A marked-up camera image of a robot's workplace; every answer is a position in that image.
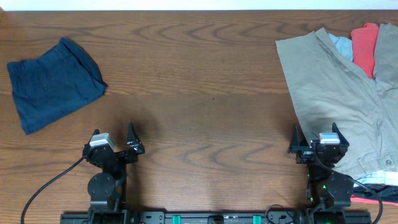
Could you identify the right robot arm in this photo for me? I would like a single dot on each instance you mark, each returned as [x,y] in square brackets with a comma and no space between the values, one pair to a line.
[328,190]

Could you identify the folded navy blue shorts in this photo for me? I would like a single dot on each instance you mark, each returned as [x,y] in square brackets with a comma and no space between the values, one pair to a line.
[59,82]

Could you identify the black patterned sports shirt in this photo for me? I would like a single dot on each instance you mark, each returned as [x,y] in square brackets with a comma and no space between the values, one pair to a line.
[388,193]

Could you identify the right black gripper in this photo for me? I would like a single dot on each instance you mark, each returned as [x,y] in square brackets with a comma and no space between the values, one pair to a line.
[304,152]

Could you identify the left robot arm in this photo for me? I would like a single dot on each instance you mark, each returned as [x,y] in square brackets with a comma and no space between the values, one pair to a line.
[107,189]

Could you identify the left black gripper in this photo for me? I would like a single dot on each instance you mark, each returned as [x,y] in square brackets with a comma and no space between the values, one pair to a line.
[128,157]

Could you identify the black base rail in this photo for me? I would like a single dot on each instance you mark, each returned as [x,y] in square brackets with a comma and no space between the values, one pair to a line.
[271,216]

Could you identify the red t-shirt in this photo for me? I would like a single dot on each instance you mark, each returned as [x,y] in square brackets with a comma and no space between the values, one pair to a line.
[363,43]

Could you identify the khaki beige shorts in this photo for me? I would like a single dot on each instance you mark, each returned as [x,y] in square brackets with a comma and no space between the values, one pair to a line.
[325,88]

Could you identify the light blue grey garment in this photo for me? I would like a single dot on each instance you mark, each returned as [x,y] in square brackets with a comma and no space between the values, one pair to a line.
[343,45]

